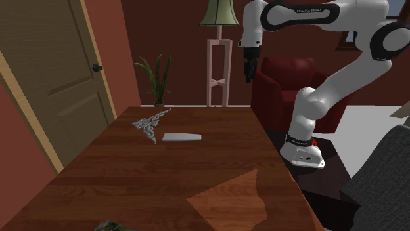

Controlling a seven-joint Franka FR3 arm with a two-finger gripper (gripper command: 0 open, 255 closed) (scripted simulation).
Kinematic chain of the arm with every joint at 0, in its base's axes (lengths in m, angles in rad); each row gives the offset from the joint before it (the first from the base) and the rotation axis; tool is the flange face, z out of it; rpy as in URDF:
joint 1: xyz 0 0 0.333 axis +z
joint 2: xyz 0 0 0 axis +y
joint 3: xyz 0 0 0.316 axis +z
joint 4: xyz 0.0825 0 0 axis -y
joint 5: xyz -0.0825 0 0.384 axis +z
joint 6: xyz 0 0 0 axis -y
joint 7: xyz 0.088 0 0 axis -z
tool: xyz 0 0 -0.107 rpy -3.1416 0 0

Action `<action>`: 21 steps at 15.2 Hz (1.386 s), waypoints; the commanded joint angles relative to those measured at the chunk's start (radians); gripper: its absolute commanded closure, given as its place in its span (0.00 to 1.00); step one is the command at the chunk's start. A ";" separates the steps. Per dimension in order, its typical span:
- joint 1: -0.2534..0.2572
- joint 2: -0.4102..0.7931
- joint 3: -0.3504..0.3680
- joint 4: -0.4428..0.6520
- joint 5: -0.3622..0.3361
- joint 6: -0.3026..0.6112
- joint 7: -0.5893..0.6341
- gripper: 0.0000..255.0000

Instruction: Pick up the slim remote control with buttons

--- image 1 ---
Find floor lamp with green shade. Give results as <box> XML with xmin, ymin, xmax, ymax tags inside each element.
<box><xmin>199</xmin><ymin>0</ymin><xmax>240</xmax><ymax>108</ymax></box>

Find dark red armchair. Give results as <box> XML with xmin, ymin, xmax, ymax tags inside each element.
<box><xmin>250</xmin><ymin>57</ymin><xmax>351</xmax><ymax>134</ymax></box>

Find green potted plant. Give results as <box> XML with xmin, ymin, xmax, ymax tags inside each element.
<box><xmin>133</xmin><ymin>53</ymin><xmax>173</xmax><ymax>108</ymax></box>

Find grey flat remote control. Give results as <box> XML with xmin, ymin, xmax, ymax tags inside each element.
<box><xmin>162</xmin><ymin>133</ymin><xmax>202</xmax><ymax>142</ymax></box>

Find silver ornate filigree ornament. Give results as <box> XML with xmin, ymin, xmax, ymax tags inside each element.
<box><xmin>131</xmin><ymin>108</ymin><xmax>172</xmax><ymax>145</ymax></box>

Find dark robot stand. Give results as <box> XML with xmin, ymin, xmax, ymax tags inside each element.
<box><xmin>267</xmin><ymin>129</ymin><xmax>362</xmax><ymax>231</ymax></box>

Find brown wooden table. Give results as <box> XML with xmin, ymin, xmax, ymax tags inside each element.
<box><xmin>0</xmin><ymin>106</ymin><xmax>325</xmax><ymax>231</ymax></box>

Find dark grey sofa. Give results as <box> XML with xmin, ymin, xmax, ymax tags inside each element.
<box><xmin>339</xmin><ymin>123</ymin><xmax>410</xmax><ymax>231</ymax></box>

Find brown wooden door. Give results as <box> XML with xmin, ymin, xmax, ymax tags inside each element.
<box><xmin>0</xmin><ymin>0</ymin><xmax>118</xmax><ymax>175</ymax></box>

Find dark green mottled object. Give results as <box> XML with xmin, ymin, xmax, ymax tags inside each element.
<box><xmin>93</xmin><ymin>219</ymin><xmax>137</xmax><ymax>231</ymax></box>

